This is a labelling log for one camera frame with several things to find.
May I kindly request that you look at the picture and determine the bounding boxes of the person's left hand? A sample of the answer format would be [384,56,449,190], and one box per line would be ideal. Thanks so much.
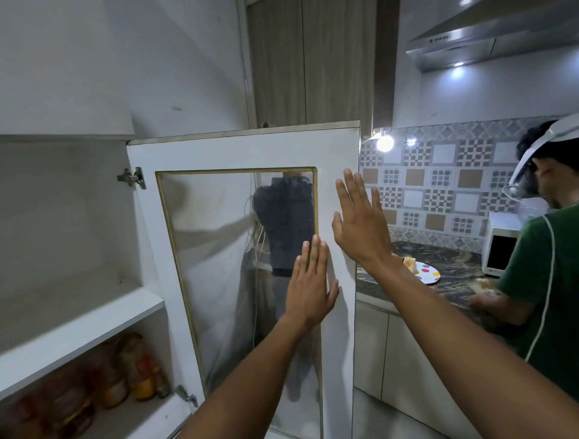
[283,234,340,331]

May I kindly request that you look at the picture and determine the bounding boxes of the person's right hand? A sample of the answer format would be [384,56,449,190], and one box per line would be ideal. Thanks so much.
[332,169,392,272]

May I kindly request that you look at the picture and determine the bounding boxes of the white glass-panel cabinet door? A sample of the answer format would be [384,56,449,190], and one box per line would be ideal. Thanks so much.
[127,120,361,439]

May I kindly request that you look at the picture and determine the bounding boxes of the person's right forearm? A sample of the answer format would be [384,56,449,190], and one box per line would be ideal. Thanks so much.
[356,255,579,439]

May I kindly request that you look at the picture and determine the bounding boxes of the person's left forearm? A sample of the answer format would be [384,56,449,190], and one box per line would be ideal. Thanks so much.
[179,312,326,439]

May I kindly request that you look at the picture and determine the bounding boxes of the white plate with coloured dots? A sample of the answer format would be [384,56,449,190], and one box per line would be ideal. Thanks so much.
[402,261,441,286]

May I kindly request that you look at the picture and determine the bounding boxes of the white base cabinets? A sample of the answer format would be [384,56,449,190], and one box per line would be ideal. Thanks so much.
[354,298,579,439]

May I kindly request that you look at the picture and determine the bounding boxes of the white microwave oven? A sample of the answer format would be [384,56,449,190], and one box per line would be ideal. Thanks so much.
[482,212,526,278]

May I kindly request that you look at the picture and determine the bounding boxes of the tall wooden cabinet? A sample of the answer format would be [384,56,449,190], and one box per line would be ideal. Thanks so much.
[246,0,401,133]

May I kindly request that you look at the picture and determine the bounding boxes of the metal door hinge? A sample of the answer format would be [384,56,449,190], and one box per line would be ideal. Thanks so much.
[117,167,147,190]
[175,385,199,408]

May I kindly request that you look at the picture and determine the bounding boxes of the small green bottle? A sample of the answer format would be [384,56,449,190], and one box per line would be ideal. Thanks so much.
[155,364,171,400]

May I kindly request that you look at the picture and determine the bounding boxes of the jar with orange label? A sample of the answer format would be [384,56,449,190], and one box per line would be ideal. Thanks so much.
[119,332,157,402]

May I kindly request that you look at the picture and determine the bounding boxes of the steel range hood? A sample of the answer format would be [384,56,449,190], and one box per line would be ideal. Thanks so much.
[406,0,579,73]

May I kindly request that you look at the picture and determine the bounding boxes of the brown food jar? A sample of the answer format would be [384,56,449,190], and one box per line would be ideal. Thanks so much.
[43,366,96,439]
[0,393,46,439]
[88,344,129,410]

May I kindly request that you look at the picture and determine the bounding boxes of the white cabinet shelf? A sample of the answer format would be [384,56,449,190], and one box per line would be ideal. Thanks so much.
[0,268,166,401]

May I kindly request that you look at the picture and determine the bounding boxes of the white head-worn camera rig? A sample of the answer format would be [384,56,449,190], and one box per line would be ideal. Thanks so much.
[502,113,579,200]

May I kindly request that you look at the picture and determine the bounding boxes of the white wall cabinet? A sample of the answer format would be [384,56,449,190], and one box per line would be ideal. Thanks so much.
[0,132,202,439]

